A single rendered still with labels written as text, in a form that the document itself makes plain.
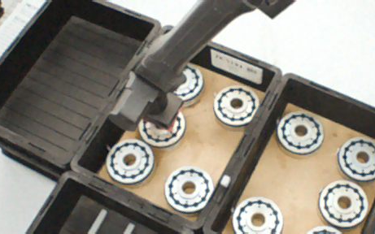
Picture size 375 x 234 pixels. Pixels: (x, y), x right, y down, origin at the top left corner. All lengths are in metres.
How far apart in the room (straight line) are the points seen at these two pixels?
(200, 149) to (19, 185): 0.48
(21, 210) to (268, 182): 0.61
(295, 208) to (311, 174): 0.09
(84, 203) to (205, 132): 0.31
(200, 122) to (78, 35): 0.41
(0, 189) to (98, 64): 0.40
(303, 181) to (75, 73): 0.60
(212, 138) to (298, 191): 0.22
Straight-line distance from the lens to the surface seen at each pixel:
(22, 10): 1.66
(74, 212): 1.14
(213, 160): 1.12
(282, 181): 1.11
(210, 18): 0.66
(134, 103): 0.92
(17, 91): 1.32
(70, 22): 1.40
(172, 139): 1.12
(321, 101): 1.13
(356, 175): 1.10
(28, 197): 1.33
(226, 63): 1.18
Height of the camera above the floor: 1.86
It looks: 65 degrees down
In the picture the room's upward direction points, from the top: 2 degrees clockwise
